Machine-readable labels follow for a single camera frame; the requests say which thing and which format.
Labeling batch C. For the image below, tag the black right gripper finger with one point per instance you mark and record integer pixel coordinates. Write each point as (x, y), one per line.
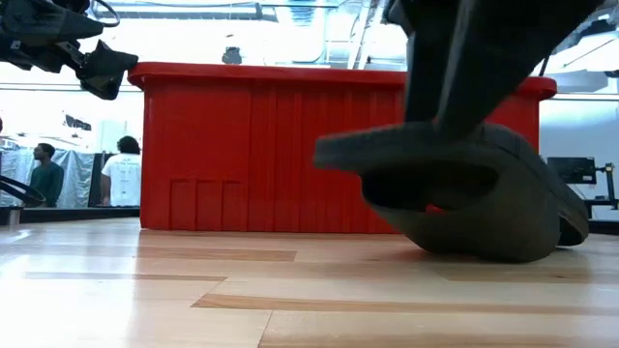
(425, 72)
(503, 58)

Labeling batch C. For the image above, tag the grey hanging device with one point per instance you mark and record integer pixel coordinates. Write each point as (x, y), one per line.
(232, 56)

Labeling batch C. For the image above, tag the black foam slide sandal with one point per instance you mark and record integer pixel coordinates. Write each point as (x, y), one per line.
(483, 232)

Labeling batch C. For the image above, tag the black cabinet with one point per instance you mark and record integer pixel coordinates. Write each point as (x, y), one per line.
(95, 183)

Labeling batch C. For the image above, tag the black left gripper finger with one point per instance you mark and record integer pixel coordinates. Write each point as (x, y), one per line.
(109, 70)
(43, 21)

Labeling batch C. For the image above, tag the person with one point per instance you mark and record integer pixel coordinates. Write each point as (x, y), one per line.
(122, 179)
(46, 179)

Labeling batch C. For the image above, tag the red plastic bin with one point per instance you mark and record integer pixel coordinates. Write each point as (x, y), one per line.
(242, 145)

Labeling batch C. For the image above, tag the grey plastic sheet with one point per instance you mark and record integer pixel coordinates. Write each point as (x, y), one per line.
(79, 174)

